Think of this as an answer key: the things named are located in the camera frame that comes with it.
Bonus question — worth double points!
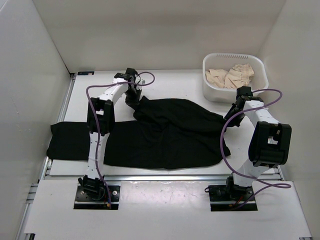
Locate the beige trousers in basket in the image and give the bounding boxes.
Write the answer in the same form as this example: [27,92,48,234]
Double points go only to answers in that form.
[205,63,255,89]

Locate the white plastic laundry basket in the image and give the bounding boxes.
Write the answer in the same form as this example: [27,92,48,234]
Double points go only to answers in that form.
[202,52,269,103]

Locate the black corner label sticker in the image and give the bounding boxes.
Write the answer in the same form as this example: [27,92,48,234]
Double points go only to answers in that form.
[77,71,95,76]

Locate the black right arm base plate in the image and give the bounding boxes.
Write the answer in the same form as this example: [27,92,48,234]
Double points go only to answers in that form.
[204,185,258,212]

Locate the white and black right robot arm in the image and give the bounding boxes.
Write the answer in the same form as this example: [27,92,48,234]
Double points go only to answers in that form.
[221,86,292,200]

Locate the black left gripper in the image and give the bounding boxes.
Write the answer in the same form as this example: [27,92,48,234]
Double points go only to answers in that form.
[124,87,141,110]

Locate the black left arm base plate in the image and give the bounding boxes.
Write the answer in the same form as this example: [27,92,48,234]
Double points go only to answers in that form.
[73,184,121,210]

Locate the aluminium left frame rail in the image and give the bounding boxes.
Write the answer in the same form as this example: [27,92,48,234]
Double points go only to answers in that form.
[14,73,77,240]

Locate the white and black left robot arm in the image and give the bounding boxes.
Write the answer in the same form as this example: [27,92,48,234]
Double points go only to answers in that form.
[78,68,145,207]

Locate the white front cover board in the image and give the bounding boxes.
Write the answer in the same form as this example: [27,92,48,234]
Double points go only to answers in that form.
[24,180,311,240]

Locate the black trousers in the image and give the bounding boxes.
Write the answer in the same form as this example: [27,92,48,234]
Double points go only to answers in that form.
[46,96,231,171]

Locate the aluminium front frame rail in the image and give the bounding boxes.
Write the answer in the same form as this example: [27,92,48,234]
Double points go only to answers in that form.
[44,173,281,182]

